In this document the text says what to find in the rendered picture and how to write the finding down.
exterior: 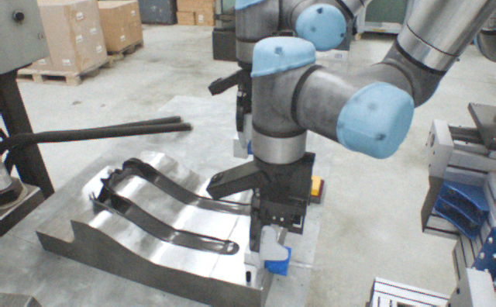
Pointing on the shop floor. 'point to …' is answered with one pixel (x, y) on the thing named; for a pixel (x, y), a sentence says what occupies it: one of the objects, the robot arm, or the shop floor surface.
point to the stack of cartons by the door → (194, 6)
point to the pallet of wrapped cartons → (70, 42)
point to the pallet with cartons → (121, 27)
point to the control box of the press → (36, 32)
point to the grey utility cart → (381, 23)
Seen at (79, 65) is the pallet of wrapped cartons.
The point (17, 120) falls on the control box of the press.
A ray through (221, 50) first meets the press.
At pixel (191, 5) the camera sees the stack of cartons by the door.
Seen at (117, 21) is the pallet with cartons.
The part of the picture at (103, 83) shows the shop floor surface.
